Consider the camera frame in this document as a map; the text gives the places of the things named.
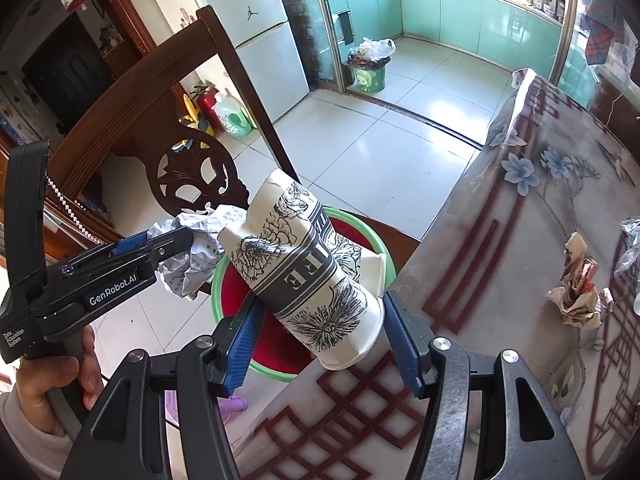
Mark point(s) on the wooden door frame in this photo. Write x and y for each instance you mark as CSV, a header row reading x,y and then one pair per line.
x,y
122,15

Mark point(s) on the green basin with red inside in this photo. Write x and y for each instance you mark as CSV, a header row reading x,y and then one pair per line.
x,y
277,345

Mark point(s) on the person's left hand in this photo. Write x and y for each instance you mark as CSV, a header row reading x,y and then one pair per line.
x,y
35,395

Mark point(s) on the white refrigerator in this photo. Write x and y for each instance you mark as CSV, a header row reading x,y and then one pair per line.
x,y
270,60

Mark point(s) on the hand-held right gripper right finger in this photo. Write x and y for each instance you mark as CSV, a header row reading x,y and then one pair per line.
x,y
407,345

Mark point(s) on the floral print paper cup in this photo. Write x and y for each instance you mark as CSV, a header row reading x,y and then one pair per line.
x,y
300,280

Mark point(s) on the green kitchen waste bin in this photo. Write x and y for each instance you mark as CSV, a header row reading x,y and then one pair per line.
x,y
369,76

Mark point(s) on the crushed clear plastic wrapper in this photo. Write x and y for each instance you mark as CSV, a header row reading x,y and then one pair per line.
x,y
629,245

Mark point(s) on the carved wooden chair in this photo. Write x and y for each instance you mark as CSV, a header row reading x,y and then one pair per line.
x,y
150,80

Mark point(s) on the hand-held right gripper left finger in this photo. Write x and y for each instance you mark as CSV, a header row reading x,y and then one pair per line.
x,y
242,345

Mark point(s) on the white printed paper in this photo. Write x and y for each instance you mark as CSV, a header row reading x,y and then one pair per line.
x,y
195,270

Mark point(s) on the glass sliding door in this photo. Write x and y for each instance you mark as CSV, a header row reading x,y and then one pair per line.
x,y
310,20
567,20

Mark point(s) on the purple plastic item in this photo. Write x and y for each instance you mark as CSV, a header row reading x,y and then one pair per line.
x,y
232,405

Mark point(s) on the red fire extinguisher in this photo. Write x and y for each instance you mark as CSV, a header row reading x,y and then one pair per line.
x,y
207,105

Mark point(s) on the yellow toy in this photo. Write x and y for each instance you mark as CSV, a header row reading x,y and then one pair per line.
x,y
192,120

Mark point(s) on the plaid cloth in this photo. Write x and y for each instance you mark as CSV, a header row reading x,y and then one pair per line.
x,y
602,30

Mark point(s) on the person's left forearm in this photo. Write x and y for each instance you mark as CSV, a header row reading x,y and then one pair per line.
x,y
25,452

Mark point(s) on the green detergent jug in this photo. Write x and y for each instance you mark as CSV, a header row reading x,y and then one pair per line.
x,y
234,115

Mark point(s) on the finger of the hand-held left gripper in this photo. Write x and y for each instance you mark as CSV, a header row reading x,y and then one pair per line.
x,y
132,244
170,255

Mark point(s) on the teal base cabinets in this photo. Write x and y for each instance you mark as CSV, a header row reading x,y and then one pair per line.
x,y
475,20

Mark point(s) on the white plastic bag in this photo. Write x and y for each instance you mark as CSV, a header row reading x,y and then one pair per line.
x,y
377,49

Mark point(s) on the crumpled pinkish paper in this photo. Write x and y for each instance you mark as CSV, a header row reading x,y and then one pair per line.
x,y
580,290

